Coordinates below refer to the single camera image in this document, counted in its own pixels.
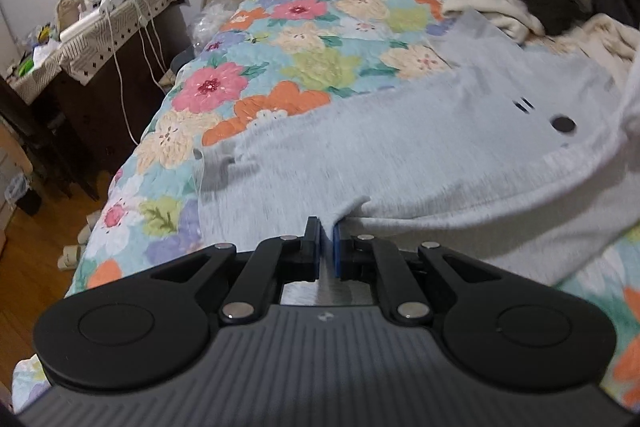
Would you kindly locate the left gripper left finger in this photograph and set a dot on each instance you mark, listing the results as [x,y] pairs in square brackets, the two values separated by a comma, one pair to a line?
[240,286]

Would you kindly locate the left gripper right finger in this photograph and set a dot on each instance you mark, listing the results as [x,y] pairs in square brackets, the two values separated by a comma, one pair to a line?
[410,287]

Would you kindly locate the light grey fleece garment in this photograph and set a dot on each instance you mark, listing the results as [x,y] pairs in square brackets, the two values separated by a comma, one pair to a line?
[523,158]

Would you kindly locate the dark wooden side table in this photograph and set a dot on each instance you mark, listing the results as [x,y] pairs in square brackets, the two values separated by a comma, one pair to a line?
[73,132]

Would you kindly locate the patterned table cloth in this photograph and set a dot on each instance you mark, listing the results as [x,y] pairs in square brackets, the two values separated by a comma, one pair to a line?
[100,36]

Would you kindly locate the cream blanket pile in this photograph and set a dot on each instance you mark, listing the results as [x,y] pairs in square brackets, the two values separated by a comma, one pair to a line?
[609,43]

